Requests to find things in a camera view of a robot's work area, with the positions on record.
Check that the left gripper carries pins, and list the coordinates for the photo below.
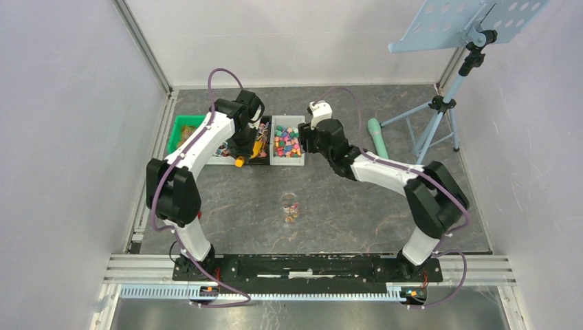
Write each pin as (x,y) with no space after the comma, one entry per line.
(236,151)

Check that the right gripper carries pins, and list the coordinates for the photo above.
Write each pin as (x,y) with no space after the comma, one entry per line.
(306,132)

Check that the orange plastic scoop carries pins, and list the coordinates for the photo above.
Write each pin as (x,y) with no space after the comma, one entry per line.
(241,160)

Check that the clear plastic jar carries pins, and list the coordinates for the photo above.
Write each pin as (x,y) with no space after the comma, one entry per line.
(289,203)

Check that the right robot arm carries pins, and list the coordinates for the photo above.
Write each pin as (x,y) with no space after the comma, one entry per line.
(435,199)

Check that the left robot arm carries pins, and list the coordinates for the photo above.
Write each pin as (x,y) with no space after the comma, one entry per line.
(172,194)

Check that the white lollipop bin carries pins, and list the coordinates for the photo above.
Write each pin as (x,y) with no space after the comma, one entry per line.
(221,156)

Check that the white star candy bin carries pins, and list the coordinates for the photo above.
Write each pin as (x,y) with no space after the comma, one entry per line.
(285,148)

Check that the black swirl lollipop bin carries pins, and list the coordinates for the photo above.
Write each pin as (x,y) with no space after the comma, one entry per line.
(263,140)

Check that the green candy bin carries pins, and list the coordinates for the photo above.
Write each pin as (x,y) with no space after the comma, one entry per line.
(184,126)

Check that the blue music stand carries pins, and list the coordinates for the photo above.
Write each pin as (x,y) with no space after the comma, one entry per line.
(464,26)

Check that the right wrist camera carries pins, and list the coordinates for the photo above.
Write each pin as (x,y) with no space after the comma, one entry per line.
(319,111)

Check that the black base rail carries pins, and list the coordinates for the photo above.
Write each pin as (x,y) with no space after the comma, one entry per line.
(303,274)

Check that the aluminium frame post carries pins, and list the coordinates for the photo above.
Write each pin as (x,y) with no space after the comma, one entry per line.
(139,37)

